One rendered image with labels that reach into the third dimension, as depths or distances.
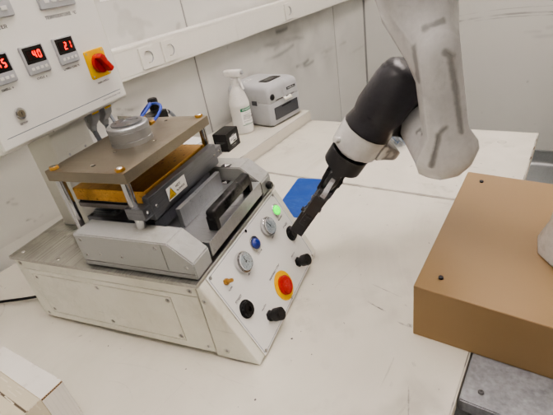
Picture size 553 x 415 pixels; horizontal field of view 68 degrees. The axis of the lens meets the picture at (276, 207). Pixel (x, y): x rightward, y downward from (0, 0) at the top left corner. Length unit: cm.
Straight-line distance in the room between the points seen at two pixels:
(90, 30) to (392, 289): 81
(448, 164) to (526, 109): 235
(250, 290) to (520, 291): 45
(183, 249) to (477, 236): 53
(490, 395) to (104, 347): 70
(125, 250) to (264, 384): 33
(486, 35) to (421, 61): 234
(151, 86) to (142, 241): 97
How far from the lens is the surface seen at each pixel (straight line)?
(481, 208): 92
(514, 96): 302
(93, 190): 83
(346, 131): 74
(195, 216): 80
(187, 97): 173
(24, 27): 89
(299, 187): 130
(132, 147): 81
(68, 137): 96
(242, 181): 81
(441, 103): 65
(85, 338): 100
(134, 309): 85
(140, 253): 74
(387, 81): 70
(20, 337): 110
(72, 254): 92
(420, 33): 62
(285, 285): 86
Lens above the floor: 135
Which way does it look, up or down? 30 degrees down
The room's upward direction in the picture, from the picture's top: 10 degrees counter-clockwise
